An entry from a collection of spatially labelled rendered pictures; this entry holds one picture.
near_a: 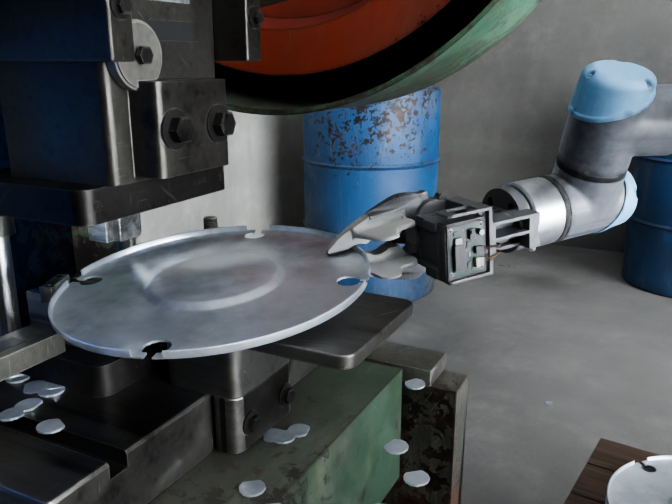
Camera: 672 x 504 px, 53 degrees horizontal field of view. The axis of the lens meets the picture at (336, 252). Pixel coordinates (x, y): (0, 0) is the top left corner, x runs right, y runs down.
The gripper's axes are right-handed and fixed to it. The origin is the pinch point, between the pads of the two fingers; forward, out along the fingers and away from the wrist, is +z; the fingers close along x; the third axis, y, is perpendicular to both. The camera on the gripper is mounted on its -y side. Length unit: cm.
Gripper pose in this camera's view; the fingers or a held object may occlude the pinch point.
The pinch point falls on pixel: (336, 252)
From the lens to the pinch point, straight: 67.8
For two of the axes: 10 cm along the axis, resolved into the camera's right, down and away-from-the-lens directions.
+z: -9.0, 2.1, -3.8
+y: 4.2, 2.5, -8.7
